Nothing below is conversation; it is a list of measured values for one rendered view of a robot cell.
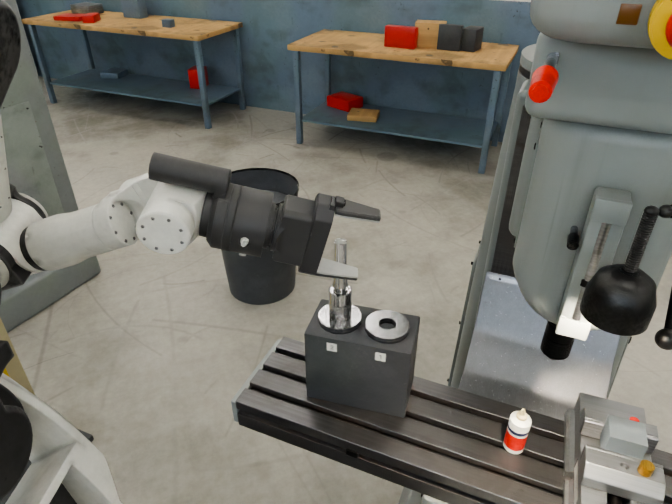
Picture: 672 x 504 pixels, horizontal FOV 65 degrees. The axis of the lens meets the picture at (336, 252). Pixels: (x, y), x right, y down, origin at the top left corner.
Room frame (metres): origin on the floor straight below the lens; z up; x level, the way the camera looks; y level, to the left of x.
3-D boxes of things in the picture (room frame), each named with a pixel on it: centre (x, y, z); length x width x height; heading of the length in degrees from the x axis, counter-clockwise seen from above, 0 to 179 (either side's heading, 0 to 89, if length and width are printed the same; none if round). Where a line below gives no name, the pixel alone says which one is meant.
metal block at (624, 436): (0.60, -0.51, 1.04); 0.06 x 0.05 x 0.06; 69
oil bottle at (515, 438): (0.68, -0.36, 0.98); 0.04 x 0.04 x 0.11
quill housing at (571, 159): (0.67, -0.38, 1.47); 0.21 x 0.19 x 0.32; 67
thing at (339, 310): (0.85, -0.01, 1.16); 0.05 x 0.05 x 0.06
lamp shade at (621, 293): (0.46, -0.32, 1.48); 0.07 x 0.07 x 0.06
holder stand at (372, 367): (0.83, -0.06, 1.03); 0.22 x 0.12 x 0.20; 74
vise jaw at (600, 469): (0.55, -0.49, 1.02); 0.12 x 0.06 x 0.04; 69
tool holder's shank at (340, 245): (0.85, -0.01, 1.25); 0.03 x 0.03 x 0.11
